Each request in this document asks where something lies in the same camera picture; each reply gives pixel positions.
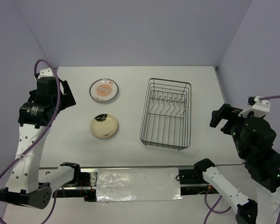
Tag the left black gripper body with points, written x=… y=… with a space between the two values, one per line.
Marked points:
x=32 y=93

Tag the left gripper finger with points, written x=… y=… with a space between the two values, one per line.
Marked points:
x=65 y=88
x=67 y=101

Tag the silver foil sheet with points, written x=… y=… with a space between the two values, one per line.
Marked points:
x=137 y=184

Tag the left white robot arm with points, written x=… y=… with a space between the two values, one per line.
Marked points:
x=24 y=187

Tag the cream plate with dark motif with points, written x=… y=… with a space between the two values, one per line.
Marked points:
x=104 y=125

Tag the grey wire dish rack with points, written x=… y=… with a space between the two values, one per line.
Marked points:
x=166 y=119

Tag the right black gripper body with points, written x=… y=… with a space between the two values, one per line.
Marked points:
x=238 y=141

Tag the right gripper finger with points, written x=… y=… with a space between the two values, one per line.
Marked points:
x=227 y=128
x=224 y=112

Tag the black metal base rail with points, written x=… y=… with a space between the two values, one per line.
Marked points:
x=86 y=186

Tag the white plate orange sunburst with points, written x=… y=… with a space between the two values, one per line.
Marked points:
x=103 y=90

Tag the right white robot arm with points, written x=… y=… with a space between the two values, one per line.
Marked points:
x=264 y=169

